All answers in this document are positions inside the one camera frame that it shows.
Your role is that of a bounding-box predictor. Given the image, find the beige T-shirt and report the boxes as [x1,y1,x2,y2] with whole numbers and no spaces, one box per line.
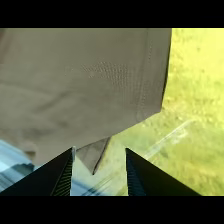
[0,27,173,176]

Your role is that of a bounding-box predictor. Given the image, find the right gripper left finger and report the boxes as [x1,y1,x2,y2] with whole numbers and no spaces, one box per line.
[0,146,74,197]

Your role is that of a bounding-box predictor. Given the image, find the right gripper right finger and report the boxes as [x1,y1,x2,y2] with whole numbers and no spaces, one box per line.
[125,147,200,197]

